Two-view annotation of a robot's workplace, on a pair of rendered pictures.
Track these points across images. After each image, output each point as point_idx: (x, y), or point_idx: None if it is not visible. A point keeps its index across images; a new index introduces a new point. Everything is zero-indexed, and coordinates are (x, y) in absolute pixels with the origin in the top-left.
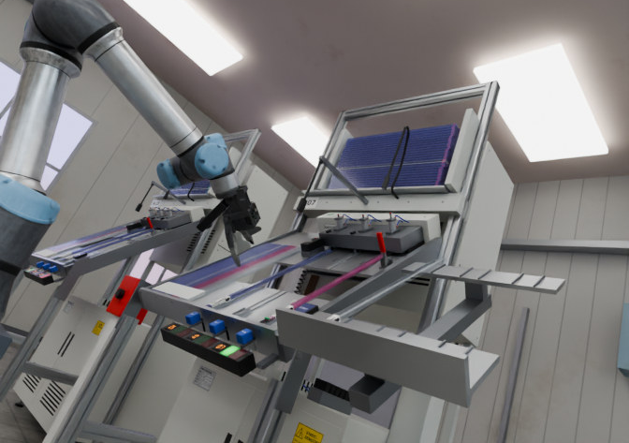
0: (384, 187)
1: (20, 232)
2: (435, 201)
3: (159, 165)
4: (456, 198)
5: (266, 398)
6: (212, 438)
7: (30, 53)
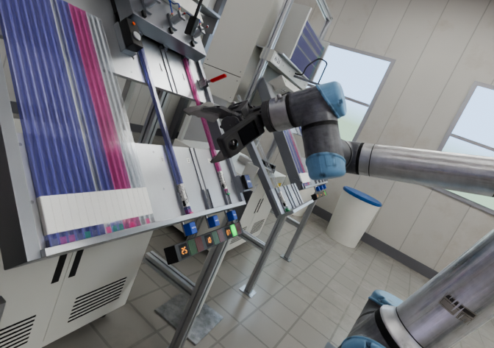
0: None
1: None
2: None
3: (344, 174)
4: None
5: None
6: (40, 265)
7: None
